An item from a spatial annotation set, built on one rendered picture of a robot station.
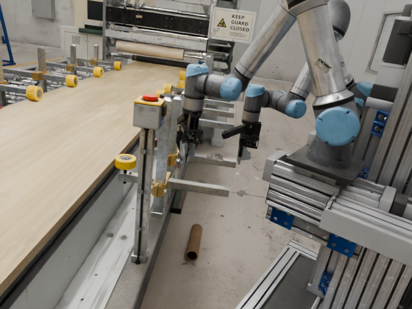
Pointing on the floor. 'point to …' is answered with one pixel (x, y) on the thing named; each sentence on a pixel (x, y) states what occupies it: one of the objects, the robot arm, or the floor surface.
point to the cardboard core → (193, 247)
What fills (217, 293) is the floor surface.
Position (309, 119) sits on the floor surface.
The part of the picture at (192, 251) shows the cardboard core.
